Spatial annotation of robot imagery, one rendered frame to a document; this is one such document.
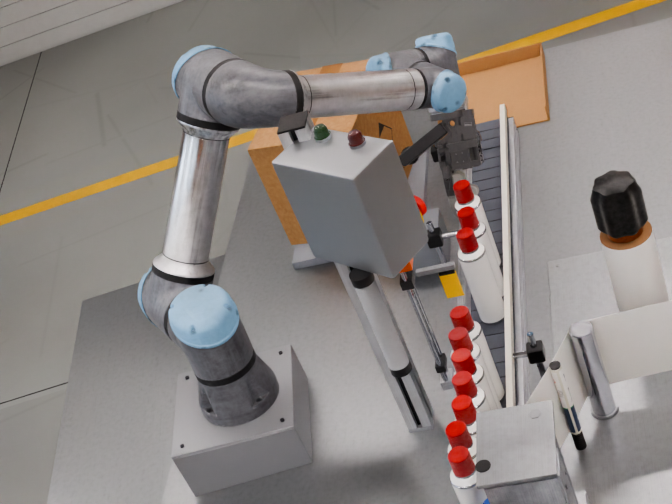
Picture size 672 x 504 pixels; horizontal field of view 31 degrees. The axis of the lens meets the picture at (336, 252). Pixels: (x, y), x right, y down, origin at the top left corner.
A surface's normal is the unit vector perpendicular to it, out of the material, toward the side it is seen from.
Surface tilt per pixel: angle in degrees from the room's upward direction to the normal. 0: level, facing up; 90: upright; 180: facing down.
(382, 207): 90
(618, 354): 90
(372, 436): 0
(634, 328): 90
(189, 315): 8
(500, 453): 0
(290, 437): 90
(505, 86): 0
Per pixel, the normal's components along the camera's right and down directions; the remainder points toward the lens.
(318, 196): -0.61, 0.63
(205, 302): -0.21, -0.73
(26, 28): 0.06, 0.58
